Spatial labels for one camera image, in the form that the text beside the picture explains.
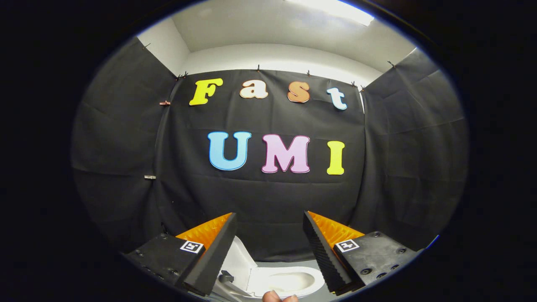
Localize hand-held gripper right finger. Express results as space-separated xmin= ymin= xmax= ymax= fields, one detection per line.
xmin=302 ymin=211 xmax=420 ymax=295

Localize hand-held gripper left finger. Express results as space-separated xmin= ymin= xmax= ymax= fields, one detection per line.
xmin=125 ymin=212 xmax=238 ymax=297

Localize white toilet lid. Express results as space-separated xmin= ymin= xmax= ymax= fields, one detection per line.
xmin=218 ymin=236 xmax=259 ymax=294

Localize white toilet body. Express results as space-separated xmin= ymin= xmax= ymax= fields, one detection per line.
xmin=211 ymin=270 xmax=326 ymax=302

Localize black backdrop cloth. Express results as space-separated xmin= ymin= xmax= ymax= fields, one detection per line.
xmin=71 ymin=37 xmax=468 ymax=261

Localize ceiling light panel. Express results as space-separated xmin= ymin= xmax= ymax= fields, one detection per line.
xmin=285 ymin=0 xmax=375 ymax=26

